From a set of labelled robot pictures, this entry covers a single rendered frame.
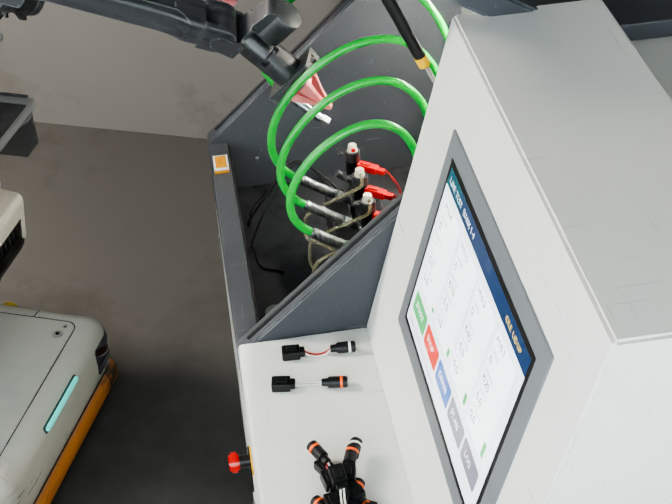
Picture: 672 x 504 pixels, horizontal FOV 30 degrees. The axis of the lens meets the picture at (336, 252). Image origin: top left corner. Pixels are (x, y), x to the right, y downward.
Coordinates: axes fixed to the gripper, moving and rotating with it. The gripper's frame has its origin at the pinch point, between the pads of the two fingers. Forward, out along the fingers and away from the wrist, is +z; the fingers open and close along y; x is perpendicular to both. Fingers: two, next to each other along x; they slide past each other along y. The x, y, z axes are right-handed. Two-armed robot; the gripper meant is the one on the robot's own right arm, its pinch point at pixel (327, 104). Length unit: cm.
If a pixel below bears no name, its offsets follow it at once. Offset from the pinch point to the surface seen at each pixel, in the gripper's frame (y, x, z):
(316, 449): -10, -65, 17
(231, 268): -30.2, -16.6, 5.5
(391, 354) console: -1, -47, 22
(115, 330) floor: -140, 66, 30
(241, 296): -27.9, -24.2, 7.8
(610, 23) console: 56, -31, 9
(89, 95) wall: -154, 171, -4
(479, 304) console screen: 31, -69, 10
